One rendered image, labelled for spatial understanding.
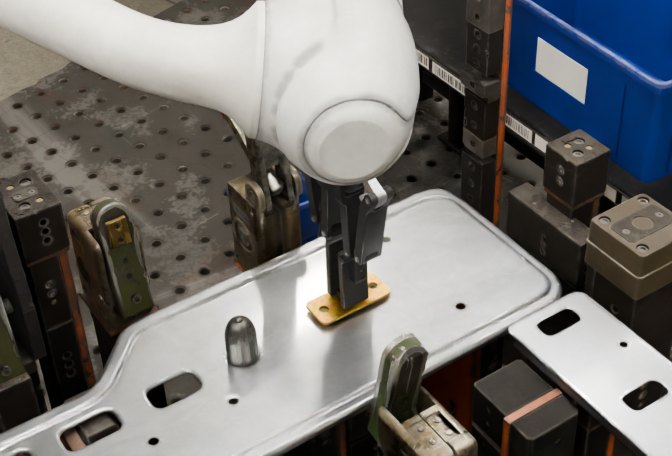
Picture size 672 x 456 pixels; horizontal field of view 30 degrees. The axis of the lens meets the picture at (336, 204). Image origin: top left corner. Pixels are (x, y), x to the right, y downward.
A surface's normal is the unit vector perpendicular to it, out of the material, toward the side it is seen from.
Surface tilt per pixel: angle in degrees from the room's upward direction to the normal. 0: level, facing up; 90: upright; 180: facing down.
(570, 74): 90
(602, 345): 0
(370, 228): 100
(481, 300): 0
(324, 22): 4
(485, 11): 90
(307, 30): 11
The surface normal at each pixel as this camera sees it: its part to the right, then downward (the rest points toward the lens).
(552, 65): -0.85, 0.36
